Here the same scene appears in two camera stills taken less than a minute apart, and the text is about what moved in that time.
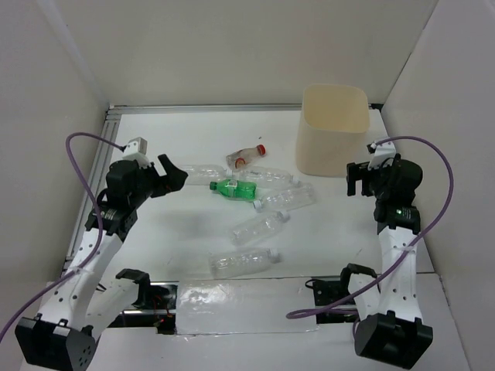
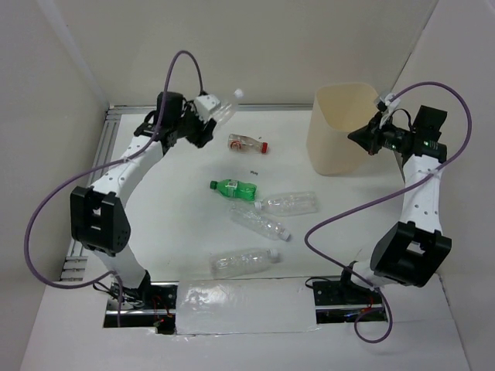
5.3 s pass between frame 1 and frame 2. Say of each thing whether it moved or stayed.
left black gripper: moved
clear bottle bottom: stayed
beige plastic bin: moved
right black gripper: moved
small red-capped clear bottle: moved
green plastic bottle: stayed
